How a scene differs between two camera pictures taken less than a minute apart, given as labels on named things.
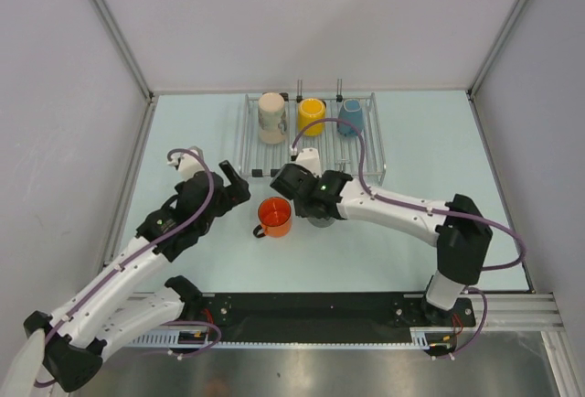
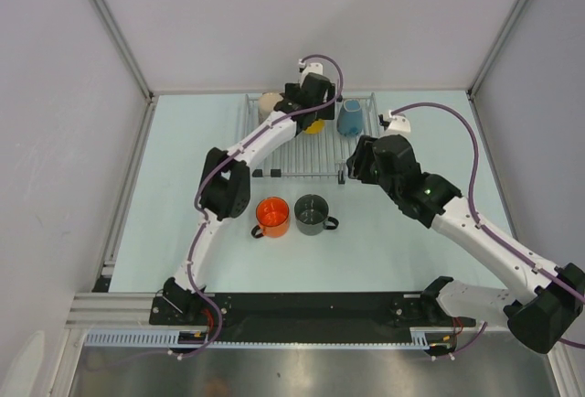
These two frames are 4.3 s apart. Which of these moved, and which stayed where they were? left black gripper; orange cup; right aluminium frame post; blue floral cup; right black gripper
Moved: left black gripper; right black gripper
Stayed: orange cup; right aluminium frame post; blue floral cup
